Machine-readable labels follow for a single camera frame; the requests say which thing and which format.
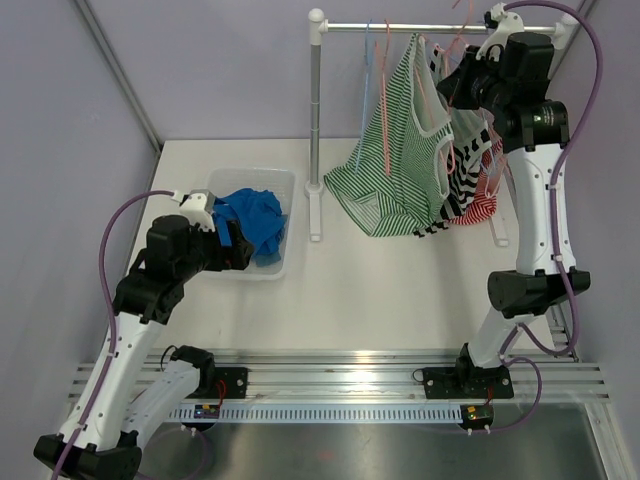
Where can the green white striped tank top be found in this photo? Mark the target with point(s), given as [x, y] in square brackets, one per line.
[380, 205]

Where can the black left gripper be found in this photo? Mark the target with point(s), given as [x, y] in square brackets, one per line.
[241, 250]

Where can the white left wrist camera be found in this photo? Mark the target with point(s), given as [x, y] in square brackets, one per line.
[197, 206]

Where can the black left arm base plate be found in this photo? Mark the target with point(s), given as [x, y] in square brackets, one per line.
[231, 382]

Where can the light blue hanger right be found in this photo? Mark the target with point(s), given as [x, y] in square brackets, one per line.
[451, 57]

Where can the white slotted cable duct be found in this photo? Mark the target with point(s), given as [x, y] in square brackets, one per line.
[319, 414]

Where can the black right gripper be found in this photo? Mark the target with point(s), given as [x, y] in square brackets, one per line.
[469, 65]

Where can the royal blue tank top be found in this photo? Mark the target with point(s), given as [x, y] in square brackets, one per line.
[260, 219]

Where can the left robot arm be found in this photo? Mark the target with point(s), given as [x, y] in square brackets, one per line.
[105, 434]

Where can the white plastic perforated basket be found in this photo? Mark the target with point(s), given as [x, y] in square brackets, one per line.
[222, 182]

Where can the light blue wire hanger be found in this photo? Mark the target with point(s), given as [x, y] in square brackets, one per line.
[368, 62]

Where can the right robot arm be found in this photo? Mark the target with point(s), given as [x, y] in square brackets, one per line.
[510, 80]

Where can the black white striped tank top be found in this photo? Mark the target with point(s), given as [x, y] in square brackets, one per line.
[450, 145]

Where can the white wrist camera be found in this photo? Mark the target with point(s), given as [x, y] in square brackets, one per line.
[503, 23]
[197, 206]

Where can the aluminium corner frame post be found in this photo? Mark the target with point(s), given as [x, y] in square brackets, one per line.
[103, 44]

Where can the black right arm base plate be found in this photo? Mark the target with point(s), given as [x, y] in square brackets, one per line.
[448, 383]

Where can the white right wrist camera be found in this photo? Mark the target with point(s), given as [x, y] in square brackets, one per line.
[503, 23]

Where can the red white striped tank top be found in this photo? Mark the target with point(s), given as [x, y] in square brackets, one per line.
[481, 208]

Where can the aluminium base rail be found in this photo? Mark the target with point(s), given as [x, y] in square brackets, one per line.
[365, 376]

